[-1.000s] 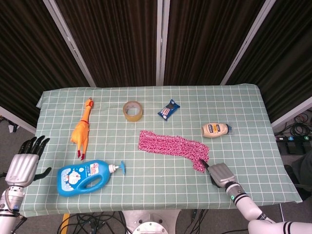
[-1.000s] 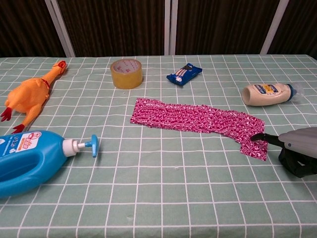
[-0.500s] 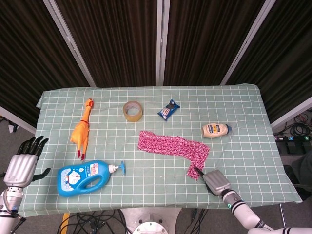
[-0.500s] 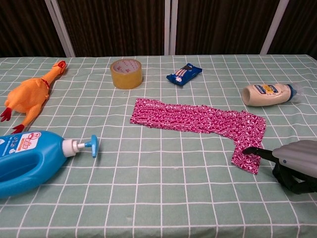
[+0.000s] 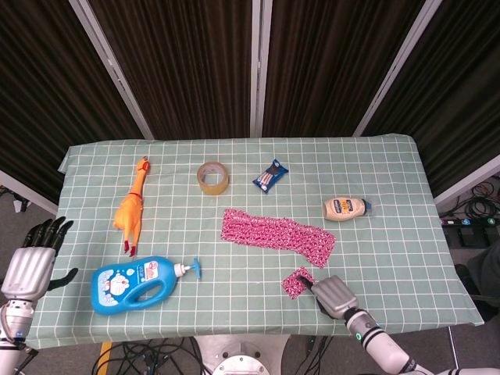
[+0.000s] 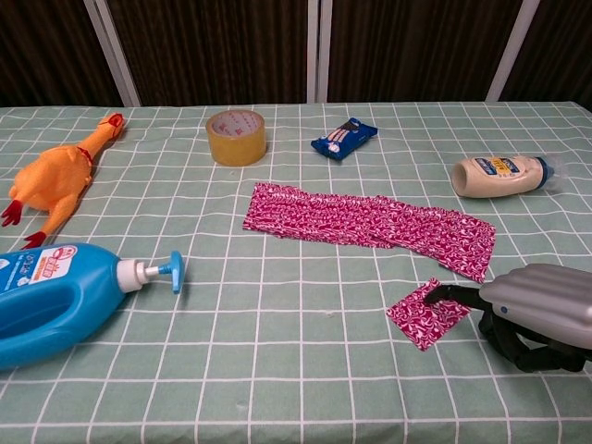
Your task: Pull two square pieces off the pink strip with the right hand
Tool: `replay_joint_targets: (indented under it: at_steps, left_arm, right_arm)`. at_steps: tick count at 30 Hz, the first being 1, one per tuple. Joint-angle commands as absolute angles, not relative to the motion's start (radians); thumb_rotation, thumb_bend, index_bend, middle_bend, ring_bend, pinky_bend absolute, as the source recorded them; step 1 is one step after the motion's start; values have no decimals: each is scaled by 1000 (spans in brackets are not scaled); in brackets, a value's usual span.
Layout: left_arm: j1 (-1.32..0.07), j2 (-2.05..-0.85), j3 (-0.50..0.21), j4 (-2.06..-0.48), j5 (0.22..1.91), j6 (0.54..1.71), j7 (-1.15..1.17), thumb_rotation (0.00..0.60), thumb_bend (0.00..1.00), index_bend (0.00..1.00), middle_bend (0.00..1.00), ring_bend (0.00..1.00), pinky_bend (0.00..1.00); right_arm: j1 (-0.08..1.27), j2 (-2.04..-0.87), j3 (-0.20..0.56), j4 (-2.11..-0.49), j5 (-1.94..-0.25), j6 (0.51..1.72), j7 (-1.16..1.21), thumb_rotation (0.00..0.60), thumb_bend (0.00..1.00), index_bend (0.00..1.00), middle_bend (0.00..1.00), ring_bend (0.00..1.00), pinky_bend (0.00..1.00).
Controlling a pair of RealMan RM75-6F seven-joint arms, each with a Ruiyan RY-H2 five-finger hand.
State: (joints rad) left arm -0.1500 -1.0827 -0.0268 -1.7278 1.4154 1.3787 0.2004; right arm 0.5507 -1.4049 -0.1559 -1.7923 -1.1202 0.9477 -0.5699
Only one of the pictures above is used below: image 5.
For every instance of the pink patterned cloth strip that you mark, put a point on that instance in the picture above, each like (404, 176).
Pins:
(273, 234)

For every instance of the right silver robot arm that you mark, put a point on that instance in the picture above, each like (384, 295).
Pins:
(386, 347)

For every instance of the silver robot base column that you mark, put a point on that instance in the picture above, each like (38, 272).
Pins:
(242, 355)

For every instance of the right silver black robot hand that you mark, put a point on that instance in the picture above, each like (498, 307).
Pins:
(336, 295)

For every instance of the cream mayonnaise squeeze bottle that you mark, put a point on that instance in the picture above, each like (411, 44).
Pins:
(341, 210)

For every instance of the small pink patterned cloth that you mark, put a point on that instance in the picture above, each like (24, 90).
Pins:
(293, 287)

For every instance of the white partition post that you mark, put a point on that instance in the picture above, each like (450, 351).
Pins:
(390, 66)
(261, 66)
(113, 70)

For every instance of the dark ribbed partition panel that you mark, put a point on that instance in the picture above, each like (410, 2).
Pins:
(187, 66)
(457, 97)
(336, 66)
(51, 97)

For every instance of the blue snack packet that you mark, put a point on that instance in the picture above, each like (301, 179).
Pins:
(270, 176)

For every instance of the blue detergent pump bottle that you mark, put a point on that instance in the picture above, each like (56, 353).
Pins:
(129, 285)

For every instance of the yellow rubber chicken toy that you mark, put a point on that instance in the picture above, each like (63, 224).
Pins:
(131, 211)

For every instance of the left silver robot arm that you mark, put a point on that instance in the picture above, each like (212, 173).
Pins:
(15, 324)

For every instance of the green white checked tablecloth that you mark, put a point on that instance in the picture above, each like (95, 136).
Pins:
(250, 242)

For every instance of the clear packing tape roll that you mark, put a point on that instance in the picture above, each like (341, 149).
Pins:
(213, 188)

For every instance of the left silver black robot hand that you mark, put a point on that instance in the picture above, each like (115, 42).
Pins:
(31, 269)

